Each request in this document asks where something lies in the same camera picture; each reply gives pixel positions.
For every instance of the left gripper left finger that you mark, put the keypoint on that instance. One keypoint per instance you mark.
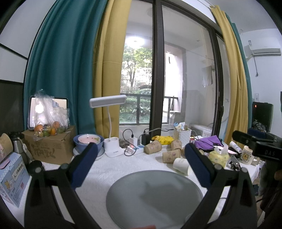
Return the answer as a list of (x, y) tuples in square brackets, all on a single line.
[(41, 207)]

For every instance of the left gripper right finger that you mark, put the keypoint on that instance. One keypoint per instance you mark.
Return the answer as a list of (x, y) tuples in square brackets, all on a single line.
[(239, 209)]

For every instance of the brown patterned paper cup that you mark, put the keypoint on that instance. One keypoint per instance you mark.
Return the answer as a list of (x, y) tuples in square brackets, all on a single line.
[(176, 144)]

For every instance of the white paper cup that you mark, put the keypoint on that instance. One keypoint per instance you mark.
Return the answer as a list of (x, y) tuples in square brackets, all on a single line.
[(182, 165)]

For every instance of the brown patterned cup front-left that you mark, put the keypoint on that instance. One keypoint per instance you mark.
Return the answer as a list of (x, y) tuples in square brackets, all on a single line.
[(171, 156)]

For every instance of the brown patterned cup back-left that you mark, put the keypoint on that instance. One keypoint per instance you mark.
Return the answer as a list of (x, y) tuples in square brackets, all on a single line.
[(153, 147)]

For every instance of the white bear mug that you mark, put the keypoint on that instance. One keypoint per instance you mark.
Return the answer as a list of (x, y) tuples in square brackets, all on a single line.
[(247, 156)]

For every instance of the white tube bottle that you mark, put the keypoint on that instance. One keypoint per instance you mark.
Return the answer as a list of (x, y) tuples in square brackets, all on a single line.
[(235, 147)]

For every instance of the black monitor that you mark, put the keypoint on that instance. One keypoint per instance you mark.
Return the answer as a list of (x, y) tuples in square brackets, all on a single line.
[(262, 116)]

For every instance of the blue tissue box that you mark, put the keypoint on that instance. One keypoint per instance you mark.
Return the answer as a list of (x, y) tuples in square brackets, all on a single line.
[(14, 178)]

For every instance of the yellow tissue pack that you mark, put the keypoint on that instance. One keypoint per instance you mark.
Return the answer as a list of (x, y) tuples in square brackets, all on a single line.
[(219, 155)]

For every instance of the purple cloth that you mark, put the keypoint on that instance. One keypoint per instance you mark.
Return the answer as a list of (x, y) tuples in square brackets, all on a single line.
[(208, 143)]

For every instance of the yellow curtain right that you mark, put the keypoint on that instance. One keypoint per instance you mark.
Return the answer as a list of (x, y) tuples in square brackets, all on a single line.
[(238, 109)]

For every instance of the yellow curtain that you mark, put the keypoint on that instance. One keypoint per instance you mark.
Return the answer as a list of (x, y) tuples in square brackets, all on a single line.
[(238, 109), (107, 64)]

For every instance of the cardboard box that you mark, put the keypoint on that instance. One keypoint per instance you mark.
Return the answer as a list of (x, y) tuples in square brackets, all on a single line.
[(56, 149)]

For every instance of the steel thermos flask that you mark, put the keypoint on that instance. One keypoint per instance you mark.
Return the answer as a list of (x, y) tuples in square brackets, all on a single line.
[(16, 139)]

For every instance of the round grey mat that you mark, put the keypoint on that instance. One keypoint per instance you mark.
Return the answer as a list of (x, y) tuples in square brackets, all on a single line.
[(152, 197)]

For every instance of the blue bowl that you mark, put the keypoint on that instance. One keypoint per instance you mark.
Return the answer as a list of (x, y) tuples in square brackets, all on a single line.
[(82, 147)]

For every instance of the white plastic basket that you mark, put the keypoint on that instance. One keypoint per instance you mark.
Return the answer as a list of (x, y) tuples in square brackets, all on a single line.
[(182, 135)]

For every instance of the white plate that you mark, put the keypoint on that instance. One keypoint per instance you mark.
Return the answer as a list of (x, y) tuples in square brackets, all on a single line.
[(99, 156)]

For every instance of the pink bowl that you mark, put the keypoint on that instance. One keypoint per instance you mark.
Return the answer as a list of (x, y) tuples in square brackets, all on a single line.
[(89, 138)]

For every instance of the plastic bag of fruit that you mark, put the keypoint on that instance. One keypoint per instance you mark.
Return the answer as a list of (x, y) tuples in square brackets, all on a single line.
[(46, 131)]

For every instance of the tablet screen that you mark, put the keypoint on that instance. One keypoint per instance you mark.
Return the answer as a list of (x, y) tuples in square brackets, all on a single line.
[(63, 103)]

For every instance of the yellow snack bag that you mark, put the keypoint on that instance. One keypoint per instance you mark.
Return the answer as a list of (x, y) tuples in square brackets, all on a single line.
[(164, 140)]

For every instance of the white power strip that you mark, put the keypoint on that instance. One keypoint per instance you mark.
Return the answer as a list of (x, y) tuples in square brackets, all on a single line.
[(133, 150)]

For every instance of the white charger plug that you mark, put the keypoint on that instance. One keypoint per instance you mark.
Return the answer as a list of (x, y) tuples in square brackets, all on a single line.
[(133, 140)]

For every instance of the black power adapter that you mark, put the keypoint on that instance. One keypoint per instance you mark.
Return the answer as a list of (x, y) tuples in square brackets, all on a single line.
[(145, 138)]

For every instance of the teal curtain left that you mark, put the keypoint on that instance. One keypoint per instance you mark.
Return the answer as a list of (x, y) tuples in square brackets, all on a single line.
[(61, 60)]

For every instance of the yellow curtain left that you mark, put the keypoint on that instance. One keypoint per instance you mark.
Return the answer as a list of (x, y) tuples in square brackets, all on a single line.
[(107, 64)]

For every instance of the wall air conditioner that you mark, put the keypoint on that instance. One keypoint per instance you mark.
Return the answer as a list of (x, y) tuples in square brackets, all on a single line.
[(263, 47)]

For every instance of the black window frame post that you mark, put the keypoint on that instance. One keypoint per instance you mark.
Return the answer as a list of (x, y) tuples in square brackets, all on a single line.
[(157, 95)]

